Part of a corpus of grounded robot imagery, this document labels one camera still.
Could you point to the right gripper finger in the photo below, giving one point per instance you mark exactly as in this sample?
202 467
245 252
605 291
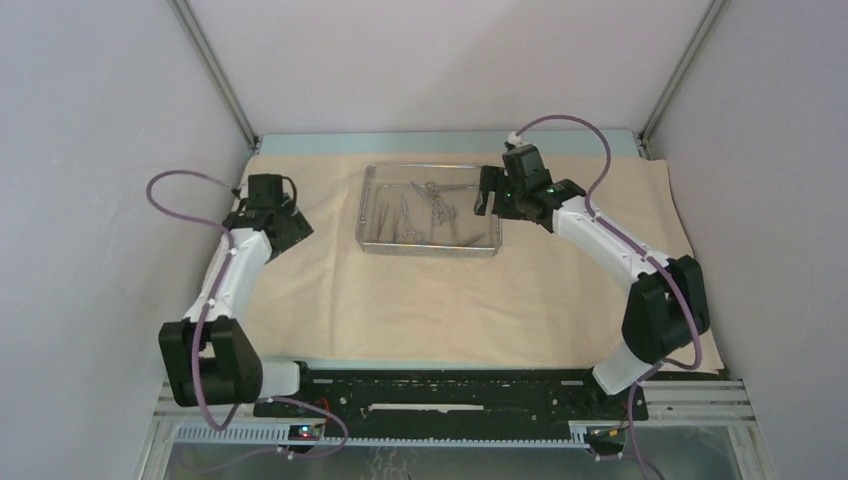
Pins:
492 179
482 206

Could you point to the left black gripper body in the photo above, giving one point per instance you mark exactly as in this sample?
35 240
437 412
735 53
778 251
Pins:
296 228

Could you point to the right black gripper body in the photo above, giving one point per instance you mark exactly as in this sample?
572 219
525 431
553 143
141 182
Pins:
506 202

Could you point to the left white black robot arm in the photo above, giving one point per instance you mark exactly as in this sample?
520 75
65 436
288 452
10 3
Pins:
208 357

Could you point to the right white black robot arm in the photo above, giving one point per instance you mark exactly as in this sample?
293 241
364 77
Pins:
666 306

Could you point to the metal mesh instrument tray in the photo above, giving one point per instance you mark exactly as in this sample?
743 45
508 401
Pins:
387 182

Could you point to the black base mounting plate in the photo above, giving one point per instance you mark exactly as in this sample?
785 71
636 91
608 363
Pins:
462 405

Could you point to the aluminium frame rail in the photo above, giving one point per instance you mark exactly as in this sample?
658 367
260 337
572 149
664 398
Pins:
670 403

